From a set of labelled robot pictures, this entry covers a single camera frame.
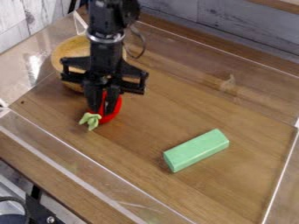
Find black cable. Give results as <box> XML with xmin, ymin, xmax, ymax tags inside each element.
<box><xmin>0</xmin><ymin>195</ymin><xmax>33</xmax><ymax>224</ymax></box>

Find clear acrylic tray barrier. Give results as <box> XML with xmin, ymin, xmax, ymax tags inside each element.
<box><xmin>0</xmin><ymin>16</ymin><xmax>299</xmax><ymax>224</ymax></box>

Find green rectangular block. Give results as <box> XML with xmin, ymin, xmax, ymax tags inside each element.
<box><xmin>163</xmin><ymin>129</ymin><xmax>229</xmax><ymax>172</ymax></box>

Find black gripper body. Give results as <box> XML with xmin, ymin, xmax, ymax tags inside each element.
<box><xmin>58</xmin><ymin>40</ymin><xmax>151</xmax><ymax>96</ymax></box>

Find wooden bowl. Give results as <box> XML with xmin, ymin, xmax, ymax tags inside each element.
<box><xmin>50</xmin><ymin>36</ymin><xmax>127</xmax><ymax>93</ymax></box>

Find red plush strawberry toy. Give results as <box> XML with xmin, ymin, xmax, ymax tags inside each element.
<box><xmin>78</xmin><ymin>91</ymin><xmax>123</xmax><ymax>130</ymax></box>

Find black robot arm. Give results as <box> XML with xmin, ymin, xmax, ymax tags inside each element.
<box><xmin>60</xmin><ymin>0</ymin><xmax>148</xmax><ymax>116</ymax></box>

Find black metal bracket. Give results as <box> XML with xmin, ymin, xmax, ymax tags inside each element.
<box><xmin>25</xmin><ymin>185</ymin><xmax>65</xmax><ymax>224</ymax></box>

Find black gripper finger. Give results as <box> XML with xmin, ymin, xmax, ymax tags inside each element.
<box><xmin>84</xmin><ymin>82</ymin><xmax>104</xmax><ymax>112</ymax></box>
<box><xmin>104</xmin><ymin>85</ymin><xmax>120</xmax><ymax>115</ymax></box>

